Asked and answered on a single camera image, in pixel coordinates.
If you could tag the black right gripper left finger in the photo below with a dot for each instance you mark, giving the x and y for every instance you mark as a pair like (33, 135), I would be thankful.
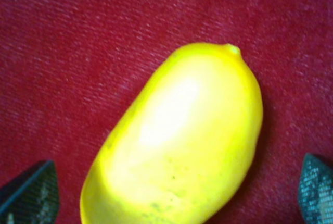
(32, 196)

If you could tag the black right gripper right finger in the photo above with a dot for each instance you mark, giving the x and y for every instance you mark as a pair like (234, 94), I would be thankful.
(315, 189)

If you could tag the yellow toy mango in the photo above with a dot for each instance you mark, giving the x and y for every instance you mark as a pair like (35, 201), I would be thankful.
(184, 146)

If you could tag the red table cloth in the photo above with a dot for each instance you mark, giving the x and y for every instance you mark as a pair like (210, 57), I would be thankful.
(70, 68)

